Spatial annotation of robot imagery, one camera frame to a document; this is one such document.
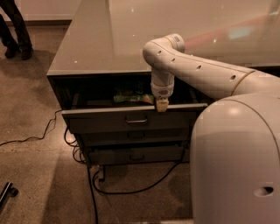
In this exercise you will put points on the grey drawer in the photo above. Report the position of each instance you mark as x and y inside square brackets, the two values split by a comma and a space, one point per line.
[135, 136]
[98, 120]
[139, 155]

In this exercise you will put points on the person in dark trousers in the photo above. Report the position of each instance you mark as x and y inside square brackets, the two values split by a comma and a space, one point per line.
[23, 43]

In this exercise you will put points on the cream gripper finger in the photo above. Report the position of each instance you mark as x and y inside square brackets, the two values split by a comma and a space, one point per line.
[162, 105]

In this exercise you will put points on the grey drawer cabinet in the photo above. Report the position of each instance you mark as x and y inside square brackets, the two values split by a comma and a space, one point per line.
[102, 53]

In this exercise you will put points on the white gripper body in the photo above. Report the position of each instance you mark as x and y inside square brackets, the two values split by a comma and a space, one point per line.
[162, 92]

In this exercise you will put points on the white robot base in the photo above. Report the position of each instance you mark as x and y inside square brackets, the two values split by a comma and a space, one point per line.
[235, 167]

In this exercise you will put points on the green snack bag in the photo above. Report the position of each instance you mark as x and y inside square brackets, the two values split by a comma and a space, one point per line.
[133, 96]

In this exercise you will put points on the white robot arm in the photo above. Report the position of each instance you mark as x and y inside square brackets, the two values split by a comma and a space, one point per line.
[168, 61]

